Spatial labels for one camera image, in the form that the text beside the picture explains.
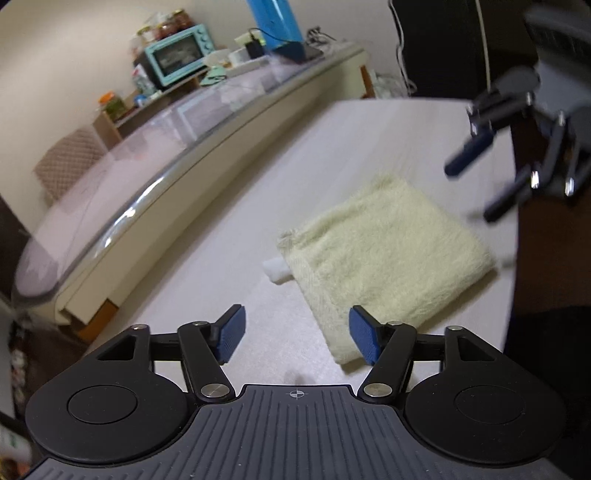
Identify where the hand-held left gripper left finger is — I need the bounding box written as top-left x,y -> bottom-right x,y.
97,304 -> 247,403

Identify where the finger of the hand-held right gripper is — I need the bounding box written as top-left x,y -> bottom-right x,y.
444,66 -> 542,179
483,110 -> 591,224

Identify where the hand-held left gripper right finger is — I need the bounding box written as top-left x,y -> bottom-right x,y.
348,304 -> 503,407

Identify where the cream fluffy towel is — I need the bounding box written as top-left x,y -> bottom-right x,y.
262,174 -> 498,368

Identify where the white plastic bag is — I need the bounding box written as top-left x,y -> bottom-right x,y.
370,73 -> 408,99

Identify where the cream long counter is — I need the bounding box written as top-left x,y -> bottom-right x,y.
13,44 -> 371,334

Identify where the dark laptop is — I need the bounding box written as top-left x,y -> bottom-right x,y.
276,40 -> 325,64

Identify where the beige quilted cover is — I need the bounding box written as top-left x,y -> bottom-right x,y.
34,126 -> 110,205

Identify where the black charger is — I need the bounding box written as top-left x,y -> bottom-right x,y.
244,27 -> 265,59

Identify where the wooden shelf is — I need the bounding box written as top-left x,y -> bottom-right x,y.
91,69 -> 205,149

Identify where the orange lid jar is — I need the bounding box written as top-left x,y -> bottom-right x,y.
97,90 -> 129,123

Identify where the white bottle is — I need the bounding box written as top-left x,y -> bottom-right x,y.
132,64 -> 158,99

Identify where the mint toaster oven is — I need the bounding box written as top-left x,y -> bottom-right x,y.
144,24 -> 218,92

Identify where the red sauce jar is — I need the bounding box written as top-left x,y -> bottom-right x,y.
156,8 -> 195,41

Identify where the white cable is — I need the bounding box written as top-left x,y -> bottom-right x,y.
475,0 -> 492,92

